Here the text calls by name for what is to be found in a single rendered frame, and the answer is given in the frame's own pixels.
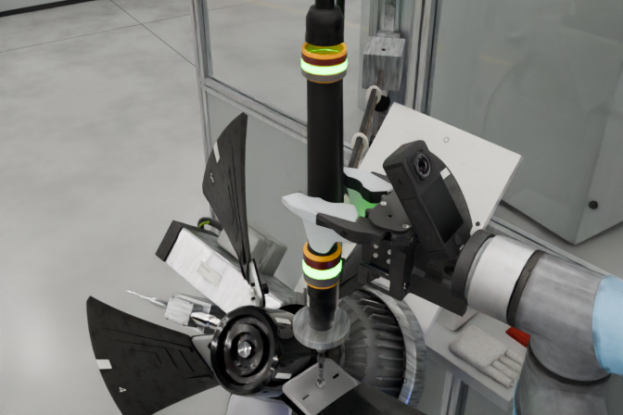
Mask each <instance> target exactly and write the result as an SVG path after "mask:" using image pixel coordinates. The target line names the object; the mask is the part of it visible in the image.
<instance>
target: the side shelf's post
mask: <svg viewBox="0 0 623 415"><path fill-rule="evenodd" d="M468 388H469V385H467V384H466V383H464V382H463V381H461V380H460V379H458V378H457V377H456V376H454V375H453V374H451V373H450V372H448V371H446V378H445V384H444V390H443V396H442V402H441V408H440V414H439V415H464V409H465V404H466V399H467V394H468Z"/></svg>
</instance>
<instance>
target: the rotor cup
mask: <svg viewBox="0 0 623 415"><path fill-rule="evenodd" d="M303 307H305V306H304V305H299V304H291V305H286V306H283V307H280V308H278V309H276V308H267V307H262V306H257V305H244V306H240V307H237V308H234V309H232V310H230V311H229V312H228V313H227V314H226V315H225V316H224V317H223V318H222V319H221V321H220V322H219V324H218V325H217V327H216V329H215V332H214V334H213V336H212V340H211V345H210V363H211V367H212V371H213V373H214V376H215V378H216V380H217V381H218V383H219V384H220V385H221V387H222V388H223V389H225V390H226V391H227V392H229V393H231V394H233V395H235V396H242V397H269V398H273V399H278V400H281V399H280V398H279V396H280V395H282V394H283V393H284V392H283V385H284V384H285V383H286V382H288V381H289V380H291V379H293V378H294V377H296V376H297V375H299V374H300V373H302V372H303V371H306V370H307V369H308V368H309V367H311V366H312V365H314V364H315V363H317V354H318V352H317V351H316V349H314V348H310V347H307V346H305V345H303V344H302V343H300V342H299V341H298V340H297V338H296V337H295V335H294V333H293V328H292V331H291V330H290V328H291V326H293V319H294V317H295V313H296V312H298V311H299V310H300V309H301V308H303ZM275 318H280V319H286V320H289V321H290V323H291V324H289V323H282V322H277V320H276V319H275ZM242 342H248V343H249V344H250V347H251V351H250V354H249V356H248V357H246V358H241V357H240V356H239V354H238V348H239V345H240V344H241V343H242ZM324 353H325V358H330V359H332V360H333V361H334V362H335V363H336V364H338V363H339V346H336V347H333V348H330V349H326V350H325V352H324ZM277 373H291V374H292V375H291V376H290V378H289V379H282V378H275V377H276V375H277Z"/></svg>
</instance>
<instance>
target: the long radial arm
mask: <svg viewBox="0 0 623 415"><path fill-rule="evenodd" d="M217 239H218V237H216V236H213V235H209V234H206V233H201V232H198V231H194V230H191V229H187V228H183V229H182V231H181V233H180V235H179V237H178V239H177V240H176V242H175V244H174V246H173V248H172V251H171V253H170V254H169V256H168V258H167V260H166V263H167V264H168V265H169V266H171V267H172V268H173V269H174V270H176V271H177V272H178V273H179V274H180V275H181V276H183V277H184V278H185V279H186V280H187V281H189V282H190V283H191V284H192V285H194V286H195V287H196V289H197V290H199V291H200V292H201V293H202V294H203V295H205V296H206V297H207V298H208V299H210V300H211V301H212V302H213V303H214V304H216V305H217V306H219V308H221V309H222V310H223V311H224V312H225V313H228V312H229V311H230V310H232V309H234V308H237V307H240V306H244V305H255V304H254V301H250V298H251V297H252V296H250V295H249V292H248V289H250V286H248V283H247V280H245V281H243V277H242V272H241V269H240V265H239V261H238V259H237V258H235V257H234V256H232V255H231V254H229V253H228V252H227V251H225V250H224V249H223V248H221V247H220V246H219V245H218V244H217ZM259 275H260V278H261V284H264V283H267V285H268V289H269V294H267V295H265V298H266V303H265V307H267V308H276V309H277V308H280V307H283V306H284V305H283V302H284V301H285V302H287V303H288V304H290V301H289V299H288V298H289V297H290V296H291V297H295V298H296V292H295V291H294V290H292V289H291V288H290V287H288V286H287V285H285V284H284V283H282V282H281V281H280V280H278V279H277V278H276V277H274V276H271V275H267V274H263V273H260V272H259Z"/></svg>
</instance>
